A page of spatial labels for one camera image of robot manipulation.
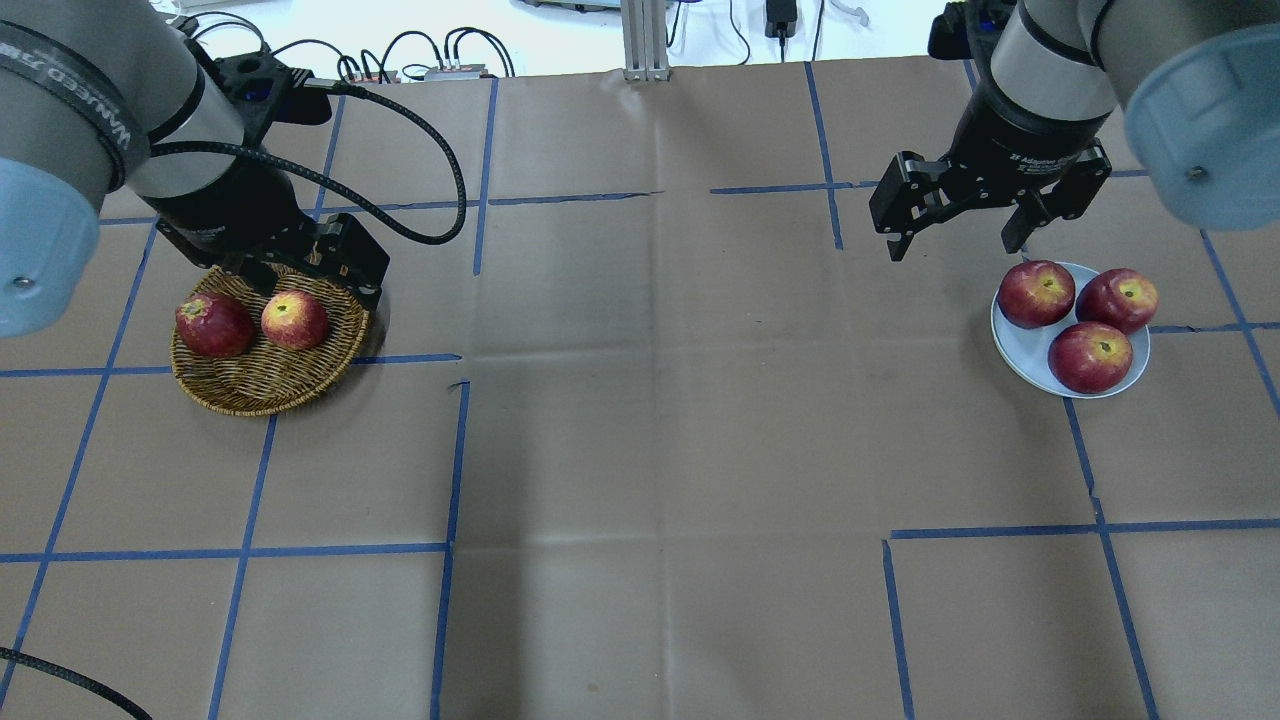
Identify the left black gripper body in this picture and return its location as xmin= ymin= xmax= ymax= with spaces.
xmin=155 ymin=160 xmax=390 ymax=299

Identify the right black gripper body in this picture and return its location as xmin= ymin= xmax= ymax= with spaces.
xmin=868 ymin=95 xmax=1114 ymax=238

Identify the yellow-red apple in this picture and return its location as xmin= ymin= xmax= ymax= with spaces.
xmin=260 ymin=290 xmax=330 ymax=351

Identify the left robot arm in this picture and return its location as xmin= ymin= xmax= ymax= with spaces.
xmin=1 ymin=1 xmax=389 ymax=337

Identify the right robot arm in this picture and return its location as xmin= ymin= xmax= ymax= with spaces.
xmin=869 ymin=1 xmax=1279 ymax=261

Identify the plate apple back left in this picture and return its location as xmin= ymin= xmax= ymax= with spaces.
xmin=995 ymin=260 xmax=1076 ymax=331

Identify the plate apple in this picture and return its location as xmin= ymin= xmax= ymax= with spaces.
xmin=995 ymin=260 xmax=1076 ymax=331
xmin=1075 ymin=268 xmax=1160 ymax=334
xmin=1047 ymin=322 xmax=1135 ymax=395

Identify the dark red basket apple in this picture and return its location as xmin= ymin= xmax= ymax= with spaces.
xmin=175 ymin=292 xmax=257 ymax=357

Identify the plate apple back right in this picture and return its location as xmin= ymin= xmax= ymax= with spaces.
xmin=1075 ymin=268 xmax=1160 ymax=334

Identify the woven wicker basket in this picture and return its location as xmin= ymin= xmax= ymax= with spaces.
xmin=170 ymin=263 xmax=372 ymax=416

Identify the light blue plate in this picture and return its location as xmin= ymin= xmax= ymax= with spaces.
xmin=989 ymin=260 xmax=1160 ymax=398

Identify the plate apple front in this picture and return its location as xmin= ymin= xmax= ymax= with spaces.
xmin=1047 ymin=322 xmax=1135 ymax=395

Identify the black power adapter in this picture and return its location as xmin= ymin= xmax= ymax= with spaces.
xmin=764 ymin=0 xmax=799 ymax=41

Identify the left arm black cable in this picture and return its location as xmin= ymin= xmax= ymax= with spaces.
xmin=150 ymin=85 xmax=468 ymax=246

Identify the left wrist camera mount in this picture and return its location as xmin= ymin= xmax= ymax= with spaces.
xmin=200 ymin=51 xmax=333 ymax=143

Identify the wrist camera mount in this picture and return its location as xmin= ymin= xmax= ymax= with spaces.
xmin=925 ymin=1 xmax=1018 ymax=61
xmin=200 ymin=51 xmax=333 ymax=143

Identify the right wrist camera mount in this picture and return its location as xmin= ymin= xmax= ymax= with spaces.
xmin=925 ymin=1 xmax=1018 ymax=61

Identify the aluminium frame post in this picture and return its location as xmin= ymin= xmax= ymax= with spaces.
xmin=620 ymin=0 xmax=671 ymax=83

